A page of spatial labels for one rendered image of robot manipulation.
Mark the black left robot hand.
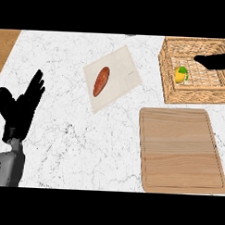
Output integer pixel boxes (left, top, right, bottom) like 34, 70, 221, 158
0, 67, 46, 145

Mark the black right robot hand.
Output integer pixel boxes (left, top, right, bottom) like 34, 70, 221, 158
193, 52, 225, 71

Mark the wicker basket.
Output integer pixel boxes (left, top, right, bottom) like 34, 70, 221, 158
156, 36, 225, 107

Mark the yellow lemon with green leaf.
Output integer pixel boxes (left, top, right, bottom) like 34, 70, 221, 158
173, 65, 190, 85

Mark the wooden cutting board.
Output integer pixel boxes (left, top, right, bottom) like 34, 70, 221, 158
135, 106, 225, 196

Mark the beige placemat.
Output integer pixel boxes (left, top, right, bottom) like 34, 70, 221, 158
81, 43, 144, 117

